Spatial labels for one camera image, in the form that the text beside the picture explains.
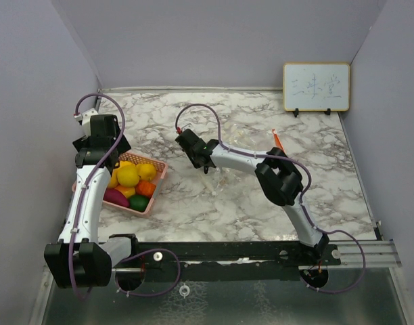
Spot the pink plastic basket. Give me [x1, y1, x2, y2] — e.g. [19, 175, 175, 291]
[70, 149, 168, 223]

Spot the yellow toy lemon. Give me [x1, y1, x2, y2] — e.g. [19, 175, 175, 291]
[117, 165, 140, 188]

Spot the clear zip top bag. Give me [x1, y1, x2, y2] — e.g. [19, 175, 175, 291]
[200, 124, 265, 196]

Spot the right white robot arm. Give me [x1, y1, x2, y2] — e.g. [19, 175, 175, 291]
[176, 129, 329, 265]

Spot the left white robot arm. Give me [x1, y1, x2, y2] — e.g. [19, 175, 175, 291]
[44, 114, 140, 288]

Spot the yellow toy fruit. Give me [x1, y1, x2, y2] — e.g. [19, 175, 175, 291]
[107, 169, 119, 189]

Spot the purple toy sweet potato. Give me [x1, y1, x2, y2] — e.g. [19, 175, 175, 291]
[103, 188, 130, 208]

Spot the yellow orange toy pepper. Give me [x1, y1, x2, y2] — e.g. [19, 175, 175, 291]
[115, 185, 136, 198]

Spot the green toy lime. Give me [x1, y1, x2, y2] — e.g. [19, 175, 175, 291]
[128, 194, 150, 212]

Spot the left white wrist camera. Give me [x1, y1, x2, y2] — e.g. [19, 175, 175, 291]
[74, 108, 98, 125]

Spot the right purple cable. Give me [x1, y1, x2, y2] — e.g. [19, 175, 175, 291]
[175, 103, 367, 295]

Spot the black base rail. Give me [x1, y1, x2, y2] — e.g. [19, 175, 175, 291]
[113, 241, 340, 283]

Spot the small whiteboard wooden frame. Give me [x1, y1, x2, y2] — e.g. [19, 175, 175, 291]
[283, 62, 350, 116]

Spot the aluminium frame rail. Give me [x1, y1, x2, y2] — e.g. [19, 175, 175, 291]
[330, 240, 402, 268]

